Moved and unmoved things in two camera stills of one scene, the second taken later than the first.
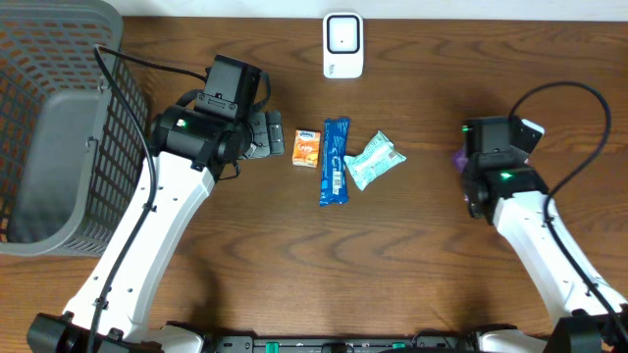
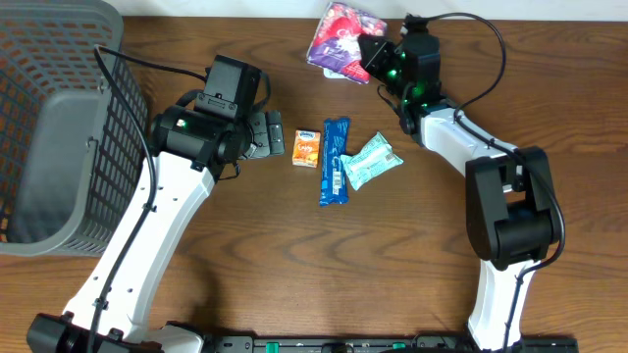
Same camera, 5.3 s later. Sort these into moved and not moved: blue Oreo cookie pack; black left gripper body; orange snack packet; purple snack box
Moved: purple snack box
Not moved: black left gripper body; orange snack packet; blue Oreo cookie pack
